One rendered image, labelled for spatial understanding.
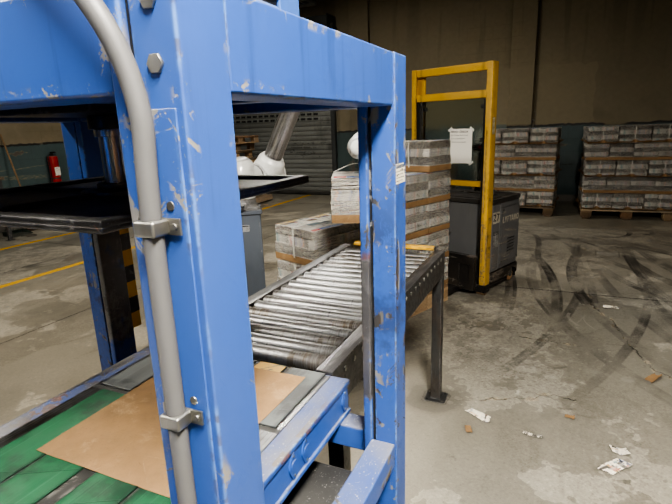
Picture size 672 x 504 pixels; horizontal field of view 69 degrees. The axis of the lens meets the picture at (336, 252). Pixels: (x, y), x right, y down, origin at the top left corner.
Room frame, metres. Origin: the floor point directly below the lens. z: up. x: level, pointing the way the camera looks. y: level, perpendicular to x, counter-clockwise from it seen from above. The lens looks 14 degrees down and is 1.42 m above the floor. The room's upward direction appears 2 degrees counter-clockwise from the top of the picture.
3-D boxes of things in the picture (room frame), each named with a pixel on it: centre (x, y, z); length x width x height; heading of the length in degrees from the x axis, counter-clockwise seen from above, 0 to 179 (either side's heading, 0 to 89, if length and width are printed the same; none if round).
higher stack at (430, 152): (3.86, -0.67, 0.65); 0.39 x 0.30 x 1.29; 44
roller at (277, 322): (1.52, 0.15, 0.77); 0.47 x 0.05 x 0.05; 65
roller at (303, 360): (1.34, 0.24, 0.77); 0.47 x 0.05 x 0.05; 65
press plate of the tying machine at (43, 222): (0.95, 0.42, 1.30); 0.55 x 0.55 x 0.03; 65
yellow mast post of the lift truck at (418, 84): (4.40, -0.75, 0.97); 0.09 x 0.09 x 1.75; 44
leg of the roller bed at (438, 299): (2.35, -0.51, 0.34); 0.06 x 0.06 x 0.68; 65
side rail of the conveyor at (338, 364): (1.77, -0.24, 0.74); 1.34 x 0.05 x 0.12; 155
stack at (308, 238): (3.35, -0.16, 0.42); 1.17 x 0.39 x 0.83; 134
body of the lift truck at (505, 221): (4.43, -1.25, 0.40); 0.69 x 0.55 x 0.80; 44
